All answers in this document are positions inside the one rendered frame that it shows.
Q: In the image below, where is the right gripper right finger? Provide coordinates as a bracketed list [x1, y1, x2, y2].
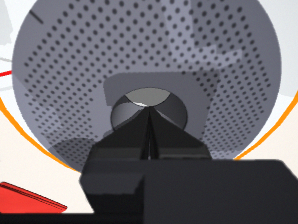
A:
[149, 106, 212, 160]

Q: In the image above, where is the orange painted ring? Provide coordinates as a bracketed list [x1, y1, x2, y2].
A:
[0, 92, 298, 172]

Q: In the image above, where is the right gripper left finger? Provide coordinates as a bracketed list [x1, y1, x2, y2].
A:
[85, 106, 149, 163]

